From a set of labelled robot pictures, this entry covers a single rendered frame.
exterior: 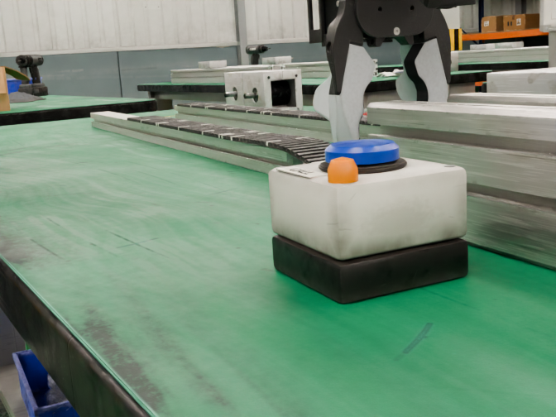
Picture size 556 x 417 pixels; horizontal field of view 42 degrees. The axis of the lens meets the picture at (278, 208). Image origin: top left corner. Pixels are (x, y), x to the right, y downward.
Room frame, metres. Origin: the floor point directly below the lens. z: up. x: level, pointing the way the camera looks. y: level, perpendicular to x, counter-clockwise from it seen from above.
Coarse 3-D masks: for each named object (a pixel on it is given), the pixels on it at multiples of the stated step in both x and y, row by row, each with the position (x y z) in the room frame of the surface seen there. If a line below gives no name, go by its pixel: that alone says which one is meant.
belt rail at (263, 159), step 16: (112, 112) 1.58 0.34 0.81; (112, 128) 1.43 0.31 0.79; (128, 128) 1.33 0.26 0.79; (144, 128) 1.21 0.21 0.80; (160, 128) 1.13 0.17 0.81; (160, 144) 1.14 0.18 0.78; (176, 144) 1.06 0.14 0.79; (192, 144) 1.02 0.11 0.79; (208, 144) 0.94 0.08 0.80; (224, 144) 0.89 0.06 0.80; (240, 144) 0.84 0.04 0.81; (224, 160) 0.89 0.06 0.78; (240, 160) 0.84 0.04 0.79; (256, 160) 0.82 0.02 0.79; (272, 160) 0.78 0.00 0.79; (288, 160) 0.73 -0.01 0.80
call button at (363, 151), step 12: (336, 144) 0.40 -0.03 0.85; (348, 144) 0.39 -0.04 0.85; (360, 144) 0.39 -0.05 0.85; (372, 144) 0.38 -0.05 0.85; (384, 144) 0.38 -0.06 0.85; (396, 144) 0.39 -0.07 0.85; (336, 156) 0.38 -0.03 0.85; (348, 156) 0.38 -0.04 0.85; (360, 156) 0.38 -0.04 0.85; (372, 156) 0.38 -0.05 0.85; (384, 156) 0.38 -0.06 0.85; (396, 156) 0.38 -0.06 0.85
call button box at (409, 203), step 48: (288, 192) 0.39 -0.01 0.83; (336, 192) 0.34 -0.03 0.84; (384, 192) 0.35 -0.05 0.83; (432, 192) 0.37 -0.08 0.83; (288, 240) 0.40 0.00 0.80; (336, 240) 0.34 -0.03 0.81; (384, 240) 0.35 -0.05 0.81; (432, 240) 0.37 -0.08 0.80; (336, 288) 0.35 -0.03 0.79; (384, 288) 0.35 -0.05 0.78
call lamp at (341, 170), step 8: (336, 160) 0.35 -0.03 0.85; (344, 160) 0.35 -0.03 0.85; (352, 160) 0.35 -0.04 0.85; (328, 168) 0.35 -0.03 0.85; (336, 168) 0.35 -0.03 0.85; (344, 168) 0.35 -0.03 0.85; (352, 168) 0.35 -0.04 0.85; (328, 176) 0.35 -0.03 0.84; (336, 176) 0.35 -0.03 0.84; (344, 176) 0.35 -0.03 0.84; (352, 176) 0.35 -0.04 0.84
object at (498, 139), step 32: (448, 96) 0.57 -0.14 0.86; (480, 96) 0.54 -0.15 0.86; (512, 96) 0.51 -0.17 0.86; (544, 96) 0.49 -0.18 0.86; (384, 128) 0.54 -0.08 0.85; (416, 128) 0.50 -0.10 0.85; (448, 128) 0.45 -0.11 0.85; (480, 128) 0.43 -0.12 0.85; (512, 128) 0.40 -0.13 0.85; (544, 128) 0.38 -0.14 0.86; (448, 160) 0.45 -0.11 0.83; (480, 160) 0.43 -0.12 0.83; (512, 160) 0.40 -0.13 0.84; (544, 160) 0.38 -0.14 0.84; (480, 192) 0.44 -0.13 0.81; (512, 192) 0.42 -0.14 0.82; (544, 192) 0.38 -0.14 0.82; (480, 224) 0.43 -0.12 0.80; (512, 224) 0.40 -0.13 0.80; (544, 224) 0.38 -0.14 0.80; (512, 256) 0.41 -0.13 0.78; (544, 256) 0.38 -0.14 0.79
